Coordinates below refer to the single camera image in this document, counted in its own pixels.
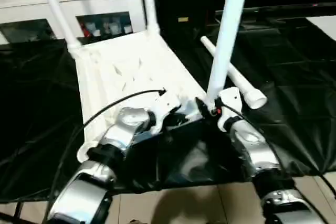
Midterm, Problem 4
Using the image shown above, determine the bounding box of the black work mat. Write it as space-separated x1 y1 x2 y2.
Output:
0 17 336 204

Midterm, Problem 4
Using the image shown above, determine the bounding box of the black flat screen panel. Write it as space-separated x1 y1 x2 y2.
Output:
215 4 336 16

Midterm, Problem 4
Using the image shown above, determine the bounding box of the white flat board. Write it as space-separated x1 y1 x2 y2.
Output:
306 15 336 42

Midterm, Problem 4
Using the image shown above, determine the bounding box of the white glass-door cabinet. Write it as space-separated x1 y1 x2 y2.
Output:
0 0 148 44

